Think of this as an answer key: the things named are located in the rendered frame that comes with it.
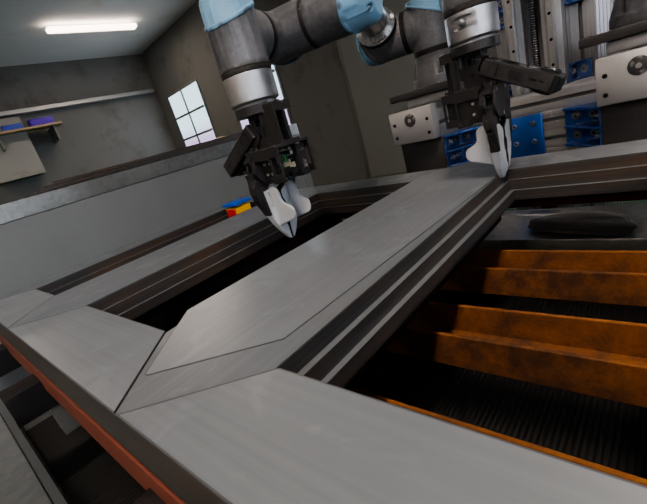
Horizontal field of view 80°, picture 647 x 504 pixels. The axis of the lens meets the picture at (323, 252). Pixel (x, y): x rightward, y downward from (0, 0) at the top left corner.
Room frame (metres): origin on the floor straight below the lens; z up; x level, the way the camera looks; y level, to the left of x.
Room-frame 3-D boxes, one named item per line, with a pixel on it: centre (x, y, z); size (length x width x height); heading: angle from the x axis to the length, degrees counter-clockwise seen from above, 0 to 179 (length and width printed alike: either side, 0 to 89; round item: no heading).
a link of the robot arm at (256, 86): (0.63, 0.03, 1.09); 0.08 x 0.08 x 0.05
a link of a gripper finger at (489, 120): (0.61, -0.31, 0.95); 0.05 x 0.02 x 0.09; 135
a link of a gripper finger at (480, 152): (0.63, -0.30, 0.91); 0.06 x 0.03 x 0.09; 45
